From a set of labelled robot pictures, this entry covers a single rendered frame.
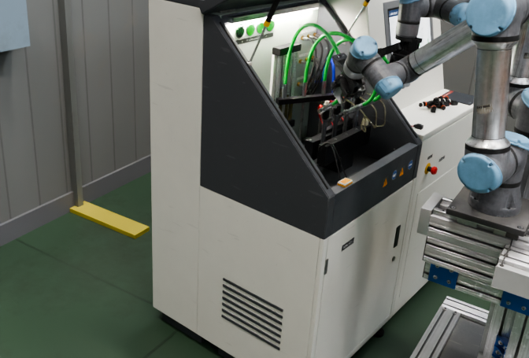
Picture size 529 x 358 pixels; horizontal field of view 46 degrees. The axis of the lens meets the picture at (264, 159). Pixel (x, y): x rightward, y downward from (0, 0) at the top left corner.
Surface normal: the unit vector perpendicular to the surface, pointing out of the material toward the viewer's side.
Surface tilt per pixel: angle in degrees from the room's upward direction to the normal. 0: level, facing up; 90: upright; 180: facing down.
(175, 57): 90
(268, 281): 90
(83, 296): 0
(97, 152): 90
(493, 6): 82
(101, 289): 0
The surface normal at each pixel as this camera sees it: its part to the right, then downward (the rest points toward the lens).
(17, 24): 0.85, 0.25
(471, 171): -0.65, 0.39
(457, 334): 0.06, -0.91
